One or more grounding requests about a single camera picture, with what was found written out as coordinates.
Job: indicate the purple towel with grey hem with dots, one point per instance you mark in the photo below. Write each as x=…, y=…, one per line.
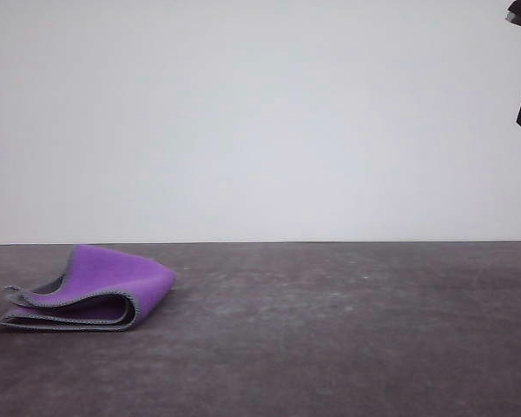
x=113, y=278

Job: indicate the grey table cloth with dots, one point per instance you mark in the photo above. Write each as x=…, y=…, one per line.
x=351, y=347

